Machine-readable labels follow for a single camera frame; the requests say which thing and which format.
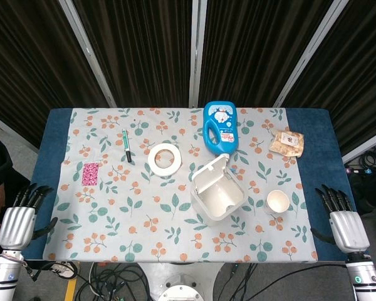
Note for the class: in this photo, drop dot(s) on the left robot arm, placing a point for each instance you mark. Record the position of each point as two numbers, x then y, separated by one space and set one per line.
3 276

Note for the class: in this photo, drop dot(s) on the brown snack packet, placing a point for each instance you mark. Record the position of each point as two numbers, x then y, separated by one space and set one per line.
286 142

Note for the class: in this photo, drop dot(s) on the dark curtain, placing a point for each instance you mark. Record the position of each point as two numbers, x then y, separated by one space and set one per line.
150 50

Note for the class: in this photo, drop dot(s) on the floral tablecloth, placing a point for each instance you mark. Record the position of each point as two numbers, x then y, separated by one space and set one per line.
144 219

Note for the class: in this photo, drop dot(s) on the white tape roll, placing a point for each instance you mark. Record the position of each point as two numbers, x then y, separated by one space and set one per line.
165 159

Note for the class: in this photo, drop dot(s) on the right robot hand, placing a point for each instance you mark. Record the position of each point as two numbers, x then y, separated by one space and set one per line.
347 229

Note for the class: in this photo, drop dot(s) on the grey metal frame post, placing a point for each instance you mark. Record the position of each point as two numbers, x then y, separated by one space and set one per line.
196 53
310 53
87 53

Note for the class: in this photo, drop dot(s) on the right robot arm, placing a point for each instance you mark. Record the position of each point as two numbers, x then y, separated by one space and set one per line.
365 277

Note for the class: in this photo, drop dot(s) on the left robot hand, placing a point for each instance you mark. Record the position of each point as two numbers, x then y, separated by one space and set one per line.
17 224

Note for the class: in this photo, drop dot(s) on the blue table mat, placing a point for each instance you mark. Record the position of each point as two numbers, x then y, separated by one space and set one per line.
316 156

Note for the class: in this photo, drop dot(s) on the pink patterned card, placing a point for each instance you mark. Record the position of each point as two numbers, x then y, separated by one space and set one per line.
90 174

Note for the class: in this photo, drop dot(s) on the white paper cup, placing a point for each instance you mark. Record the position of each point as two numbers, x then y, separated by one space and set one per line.
277 202

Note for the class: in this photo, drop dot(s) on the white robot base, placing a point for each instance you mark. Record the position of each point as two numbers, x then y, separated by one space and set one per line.
181 282

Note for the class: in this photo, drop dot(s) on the black white sneaker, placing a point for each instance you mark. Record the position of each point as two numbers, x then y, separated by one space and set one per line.
62 270

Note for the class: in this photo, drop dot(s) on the white plastic box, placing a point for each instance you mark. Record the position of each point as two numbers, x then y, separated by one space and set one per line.
217 189

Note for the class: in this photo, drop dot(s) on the blue detergent bottle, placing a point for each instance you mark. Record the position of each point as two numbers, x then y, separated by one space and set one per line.
221 127

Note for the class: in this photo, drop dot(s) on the green black marker pen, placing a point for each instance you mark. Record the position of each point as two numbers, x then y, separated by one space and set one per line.
127 145

